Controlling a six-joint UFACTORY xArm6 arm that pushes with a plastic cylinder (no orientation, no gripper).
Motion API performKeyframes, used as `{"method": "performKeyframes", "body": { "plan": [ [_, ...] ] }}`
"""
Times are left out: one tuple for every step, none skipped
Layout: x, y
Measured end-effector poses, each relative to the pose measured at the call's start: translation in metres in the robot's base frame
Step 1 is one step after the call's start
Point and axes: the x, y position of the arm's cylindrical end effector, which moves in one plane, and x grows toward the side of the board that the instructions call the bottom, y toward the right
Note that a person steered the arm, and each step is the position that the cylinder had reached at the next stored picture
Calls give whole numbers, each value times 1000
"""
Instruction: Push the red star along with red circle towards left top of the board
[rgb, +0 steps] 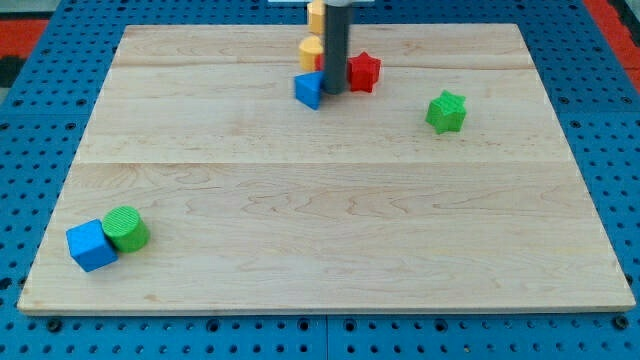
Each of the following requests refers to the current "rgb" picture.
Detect yellow hexagon block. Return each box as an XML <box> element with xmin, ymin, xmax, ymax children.
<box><xmin>306</xmin><ymin>0</ymin><xmax>325</xmax><ymax>35</ymax></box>

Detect red star block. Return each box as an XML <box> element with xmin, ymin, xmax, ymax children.
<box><xmin>347</xmin><ymin>51</ymin><xmax>382</xmax><ymax>93</ymax></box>

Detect green star block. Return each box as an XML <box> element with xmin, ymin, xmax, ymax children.
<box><xmin>425</xmin><ymin>90</ymin><xmax>467</xmax><ymax>134</ymax></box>

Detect wooden board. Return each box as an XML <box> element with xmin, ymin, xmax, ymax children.
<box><xmin>18</xmin><ymin>24</ymin><xmax>636</xmax><ymax>316</ymax></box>

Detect red circle block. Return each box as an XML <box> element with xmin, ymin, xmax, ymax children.
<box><xmin>314</xmin><ymin>54</ymin><xmax>324</xmax><ymax>71</ymax></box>

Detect blue cube block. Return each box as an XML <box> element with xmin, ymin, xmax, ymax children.
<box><xmin>65</xmin><ymin>219</ymin><xmax>118</xmax><ymax>272</ymax></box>

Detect green cylinder block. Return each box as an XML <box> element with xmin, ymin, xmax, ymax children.
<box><xmin>102</xmin><ymin>206</ymin><xmax>150</xmax><ymax>253</ymax></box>

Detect blue triangle block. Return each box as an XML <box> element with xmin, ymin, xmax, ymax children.
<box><xmin>294</xmin><ymin>71</ymin><xmax>324</xmax><ymax>110</ymax></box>

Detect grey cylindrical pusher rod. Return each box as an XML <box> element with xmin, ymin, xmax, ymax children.
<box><xmin>323</xmin><ymin>0</ymin><xmax>353</xmax><ymax>95</ymax></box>

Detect yellow heart block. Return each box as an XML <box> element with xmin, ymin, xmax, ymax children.
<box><xmin>298</xmin><ymin>35</ymin><xmax>324</xmax><ymax>72</ymax></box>

